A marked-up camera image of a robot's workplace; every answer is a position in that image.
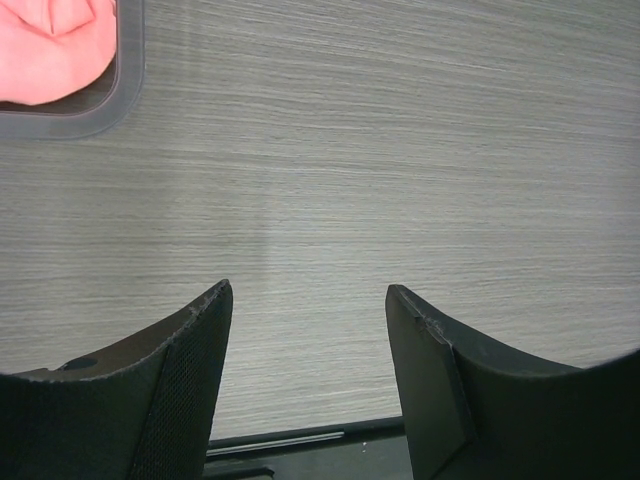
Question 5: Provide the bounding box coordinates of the clear plastic bin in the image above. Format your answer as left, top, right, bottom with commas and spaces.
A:
1, 0, 146, 141

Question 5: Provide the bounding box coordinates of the salmon pink t shirt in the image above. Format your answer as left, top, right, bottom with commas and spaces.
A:
1, 0, 117, 106

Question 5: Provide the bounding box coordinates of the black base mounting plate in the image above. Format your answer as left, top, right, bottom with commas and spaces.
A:
202, 417, 413, 480

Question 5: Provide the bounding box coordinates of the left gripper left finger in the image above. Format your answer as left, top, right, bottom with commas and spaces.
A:
1, 280, 233, 479

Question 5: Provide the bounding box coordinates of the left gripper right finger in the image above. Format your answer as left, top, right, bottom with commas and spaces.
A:
385, 285, 639, 479

